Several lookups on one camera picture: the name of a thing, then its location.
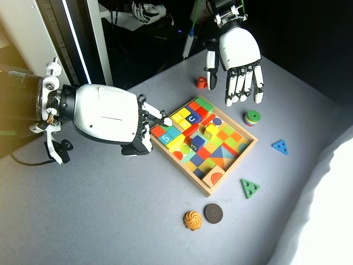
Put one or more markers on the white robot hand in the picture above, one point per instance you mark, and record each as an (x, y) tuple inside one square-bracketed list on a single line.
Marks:
[(240, 47), (104, 110)]

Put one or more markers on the yellow cube block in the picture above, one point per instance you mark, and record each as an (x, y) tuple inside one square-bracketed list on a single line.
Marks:
[(211, 132)]

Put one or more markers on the spare white robot hand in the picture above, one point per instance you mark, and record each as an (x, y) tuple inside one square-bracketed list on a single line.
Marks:
[(150, 11)]

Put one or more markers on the red cube with white cross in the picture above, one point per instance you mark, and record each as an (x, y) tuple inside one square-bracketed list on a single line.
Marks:
[(202, 82)]

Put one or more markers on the white background table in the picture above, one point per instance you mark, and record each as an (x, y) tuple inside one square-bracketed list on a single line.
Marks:
[(124, 22)]

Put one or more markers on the grey table cloth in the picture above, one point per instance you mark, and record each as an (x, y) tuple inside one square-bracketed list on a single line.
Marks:
[(110, 207)]

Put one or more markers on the blue triangle with three holes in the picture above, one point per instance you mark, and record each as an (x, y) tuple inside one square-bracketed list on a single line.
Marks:
[(279, 144)]

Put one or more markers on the wooden puzzle tray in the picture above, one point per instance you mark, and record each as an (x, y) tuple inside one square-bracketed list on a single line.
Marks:
[(220, 157)]

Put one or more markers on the white column with black strip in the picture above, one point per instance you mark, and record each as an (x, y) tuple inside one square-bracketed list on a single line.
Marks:
[(27, 27)]

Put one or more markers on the green triangle with three holes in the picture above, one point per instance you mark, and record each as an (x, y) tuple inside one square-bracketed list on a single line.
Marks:
[(246, 184)]

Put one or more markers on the swirled butter cookie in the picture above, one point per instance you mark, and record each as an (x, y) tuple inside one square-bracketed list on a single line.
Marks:
[(193, 220)]

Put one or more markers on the dark chocolate sandwich cookie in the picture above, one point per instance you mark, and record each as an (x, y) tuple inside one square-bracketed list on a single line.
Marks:
[(213, 213)]

